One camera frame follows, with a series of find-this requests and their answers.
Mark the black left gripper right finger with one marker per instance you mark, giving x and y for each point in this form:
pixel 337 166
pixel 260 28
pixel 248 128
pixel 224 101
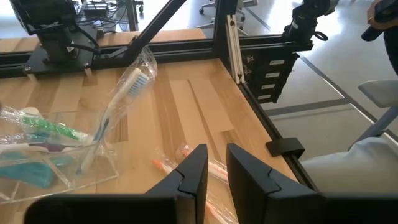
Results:
pixel 264 202

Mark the blue toothbrush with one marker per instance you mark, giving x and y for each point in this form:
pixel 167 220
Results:
pixel 124 90
pixel 40 136

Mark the black table clamp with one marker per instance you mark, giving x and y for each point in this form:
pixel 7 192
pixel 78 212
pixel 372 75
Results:
pixel 284 146

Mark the person's hand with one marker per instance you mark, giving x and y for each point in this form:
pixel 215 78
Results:
pixel 373 17

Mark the black box with white labels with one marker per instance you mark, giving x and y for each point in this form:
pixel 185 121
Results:
pixel 287 70

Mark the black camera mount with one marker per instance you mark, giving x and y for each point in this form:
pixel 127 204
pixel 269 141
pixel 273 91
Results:
pixel 303 21

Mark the white toothbrush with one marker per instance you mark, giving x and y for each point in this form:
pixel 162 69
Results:
pixel 31 111

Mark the light grey chair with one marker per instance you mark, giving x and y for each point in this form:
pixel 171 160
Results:
pixel 379 91

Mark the silver aluminium bar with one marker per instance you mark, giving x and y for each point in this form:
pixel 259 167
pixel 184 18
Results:
pixel 234 49

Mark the clear acrylic organizer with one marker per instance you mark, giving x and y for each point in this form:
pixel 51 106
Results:
pixel 93 183

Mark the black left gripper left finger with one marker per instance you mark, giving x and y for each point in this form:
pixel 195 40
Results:
pixel 174 205

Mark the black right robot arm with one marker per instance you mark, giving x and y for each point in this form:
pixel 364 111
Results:
pixel 56 46

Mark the orange toothbrush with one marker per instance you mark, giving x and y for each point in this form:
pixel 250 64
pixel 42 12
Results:
pixel 217 171

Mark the green toothbrush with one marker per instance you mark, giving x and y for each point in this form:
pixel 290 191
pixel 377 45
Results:
pixel 53 127

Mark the black handheld object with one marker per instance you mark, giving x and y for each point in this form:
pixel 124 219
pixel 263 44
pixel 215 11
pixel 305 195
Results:
pixel 371 33

